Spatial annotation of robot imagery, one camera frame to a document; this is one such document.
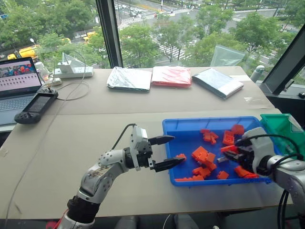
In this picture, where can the silver folded plastic bag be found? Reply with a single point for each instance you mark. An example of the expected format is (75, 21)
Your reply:
(129, 78)

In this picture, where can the flat orange building block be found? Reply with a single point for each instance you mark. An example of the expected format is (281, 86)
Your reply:
(189, 179)

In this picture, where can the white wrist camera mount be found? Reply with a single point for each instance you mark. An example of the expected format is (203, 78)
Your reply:
(138, 136)
(261, 145)

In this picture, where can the white power strip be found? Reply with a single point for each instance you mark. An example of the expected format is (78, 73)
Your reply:
(76, 71)

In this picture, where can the grey water bottle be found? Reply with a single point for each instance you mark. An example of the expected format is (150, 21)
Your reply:
(257, 72)

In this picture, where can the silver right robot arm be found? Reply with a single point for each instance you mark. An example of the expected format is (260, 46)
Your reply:
(290, 171)

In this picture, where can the clear plastic stand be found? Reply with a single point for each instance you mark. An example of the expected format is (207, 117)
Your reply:
(74, 62)

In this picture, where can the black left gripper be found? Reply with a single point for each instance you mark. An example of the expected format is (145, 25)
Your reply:
(145, 157)

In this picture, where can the black handheld game controller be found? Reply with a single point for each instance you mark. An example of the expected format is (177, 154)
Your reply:
(38, 105)

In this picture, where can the grey open laptop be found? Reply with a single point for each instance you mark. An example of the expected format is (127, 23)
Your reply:
(16, 78)

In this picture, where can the small white adapter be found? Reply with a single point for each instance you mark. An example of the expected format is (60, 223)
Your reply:
(54, 82)

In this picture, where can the clear tape piece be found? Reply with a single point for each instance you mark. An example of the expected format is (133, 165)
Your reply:
(250, 99)

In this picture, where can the grey and white folded bag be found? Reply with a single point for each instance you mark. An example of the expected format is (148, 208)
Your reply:
(216, 82)

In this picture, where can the dark slanted window frame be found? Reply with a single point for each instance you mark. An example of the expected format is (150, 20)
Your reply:
(283, 69)

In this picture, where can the green plastic bin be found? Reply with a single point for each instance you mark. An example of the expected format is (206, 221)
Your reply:
(276, 126)

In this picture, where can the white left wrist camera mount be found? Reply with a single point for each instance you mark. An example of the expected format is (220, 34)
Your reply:
(138, 136)

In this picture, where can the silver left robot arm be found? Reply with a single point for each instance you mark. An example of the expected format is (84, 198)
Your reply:
(95, 176)

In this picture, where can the dark window frame post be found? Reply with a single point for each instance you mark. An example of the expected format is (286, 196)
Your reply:
(109, 31)

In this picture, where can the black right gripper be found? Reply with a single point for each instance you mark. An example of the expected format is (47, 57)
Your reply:
(246, 157)

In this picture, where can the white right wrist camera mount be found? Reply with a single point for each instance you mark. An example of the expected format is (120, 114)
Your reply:
(261, 145)

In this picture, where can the blue plastic bin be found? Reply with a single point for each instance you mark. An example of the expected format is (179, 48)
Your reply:
(181, 133)

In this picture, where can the red folded plastic bag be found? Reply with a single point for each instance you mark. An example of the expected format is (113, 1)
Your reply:
(171, 76)

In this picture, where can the white plug-in charger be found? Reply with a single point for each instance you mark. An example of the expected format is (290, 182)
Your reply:
(64, 67)

